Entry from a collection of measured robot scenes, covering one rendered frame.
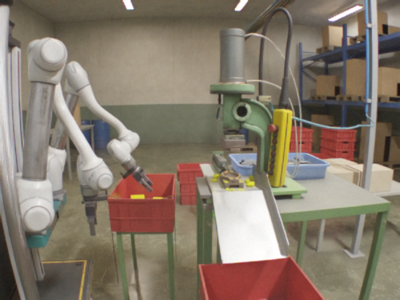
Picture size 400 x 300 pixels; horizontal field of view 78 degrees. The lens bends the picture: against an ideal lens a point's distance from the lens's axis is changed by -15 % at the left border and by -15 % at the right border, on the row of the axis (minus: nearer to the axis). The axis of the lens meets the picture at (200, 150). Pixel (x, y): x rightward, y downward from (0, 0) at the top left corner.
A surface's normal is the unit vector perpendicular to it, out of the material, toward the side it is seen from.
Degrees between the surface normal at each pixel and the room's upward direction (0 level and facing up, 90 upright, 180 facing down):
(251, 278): 90
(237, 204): 30
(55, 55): 84
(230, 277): 90
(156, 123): 90
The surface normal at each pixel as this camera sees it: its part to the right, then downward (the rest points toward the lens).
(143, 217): 0.06, 0.17
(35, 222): 0.63, 0.22
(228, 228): 0.04, -0.77
